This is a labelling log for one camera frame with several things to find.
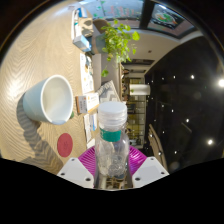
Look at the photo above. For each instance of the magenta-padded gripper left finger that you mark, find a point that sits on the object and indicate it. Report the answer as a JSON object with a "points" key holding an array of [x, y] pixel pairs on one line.
{"points": [[75, 170]]}

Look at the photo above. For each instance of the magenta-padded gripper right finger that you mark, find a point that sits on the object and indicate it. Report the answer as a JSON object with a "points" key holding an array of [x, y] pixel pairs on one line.
{"points": [[150, 170]]}

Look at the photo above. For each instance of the clear white-capped water bottle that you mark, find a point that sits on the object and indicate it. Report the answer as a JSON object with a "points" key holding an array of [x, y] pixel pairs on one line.
{"points": [[112, 116]]}

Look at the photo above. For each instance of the flat round red coaster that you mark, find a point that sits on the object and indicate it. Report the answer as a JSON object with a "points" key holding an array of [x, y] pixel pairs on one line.
{"points": [[65, 145]]}

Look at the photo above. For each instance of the small blue white box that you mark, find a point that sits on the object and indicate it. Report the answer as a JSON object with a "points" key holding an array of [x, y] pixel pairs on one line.
{"points": [[93, 122]]}

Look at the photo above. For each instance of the group of ceiling spotlights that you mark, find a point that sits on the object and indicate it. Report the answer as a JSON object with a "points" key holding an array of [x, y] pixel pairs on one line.
{"points": [[210, 142]]}

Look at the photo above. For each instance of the white and orange box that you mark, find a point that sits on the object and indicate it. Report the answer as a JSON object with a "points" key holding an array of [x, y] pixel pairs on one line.
{"points": [[86, 103]]}

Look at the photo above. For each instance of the white round column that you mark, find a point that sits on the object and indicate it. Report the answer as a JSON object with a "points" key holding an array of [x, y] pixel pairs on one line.
{"points": [[140, 89]]}

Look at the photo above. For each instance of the grey white chevron cushion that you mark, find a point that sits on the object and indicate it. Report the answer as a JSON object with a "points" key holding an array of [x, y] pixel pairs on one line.
{"points": [[108, 91]]}

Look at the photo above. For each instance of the white printed leaflet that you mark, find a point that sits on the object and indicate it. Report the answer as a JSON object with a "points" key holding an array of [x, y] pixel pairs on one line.
{"points": [[86, 75]]}

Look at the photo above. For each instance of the light blue tissue pack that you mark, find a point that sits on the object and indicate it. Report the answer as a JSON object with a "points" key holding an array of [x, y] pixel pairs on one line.
{"points": [[81, 42]]}

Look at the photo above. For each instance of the potted green leafy plant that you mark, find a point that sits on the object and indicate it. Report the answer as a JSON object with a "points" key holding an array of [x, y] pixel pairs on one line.
{"points": [[116, 41]]}

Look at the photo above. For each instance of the brown wooden stand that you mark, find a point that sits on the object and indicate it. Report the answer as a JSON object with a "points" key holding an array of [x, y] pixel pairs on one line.
{"points": [[86, 26]]}

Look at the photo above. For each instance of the dark framed wall poster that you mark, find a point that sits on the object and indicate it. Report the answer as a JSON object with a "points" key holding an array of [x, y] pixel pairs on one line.
{"points": [[166, 18]]}

